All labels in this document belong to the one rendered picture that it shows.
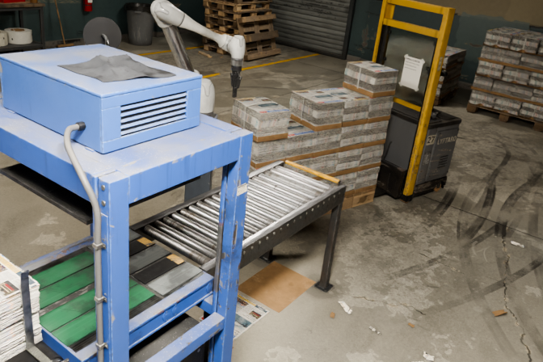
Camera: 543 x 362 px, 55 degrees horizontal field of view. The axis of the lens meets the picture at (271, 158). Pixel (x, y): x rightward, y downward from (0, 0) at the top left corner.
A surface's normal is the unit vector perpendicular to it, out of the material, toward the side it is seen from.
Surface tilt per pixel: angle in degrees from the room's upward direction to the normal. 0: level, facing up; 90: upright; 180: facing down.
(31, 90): 90
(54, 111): 90
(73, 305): 0
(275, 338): 0
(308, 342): 0
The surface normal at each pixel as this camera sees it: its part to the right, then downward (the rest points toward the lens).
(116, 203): 0.80, 0.31
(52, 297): 0.11, -0.92
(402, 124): -0.80, 0.15
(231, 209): -0.59, 0.25
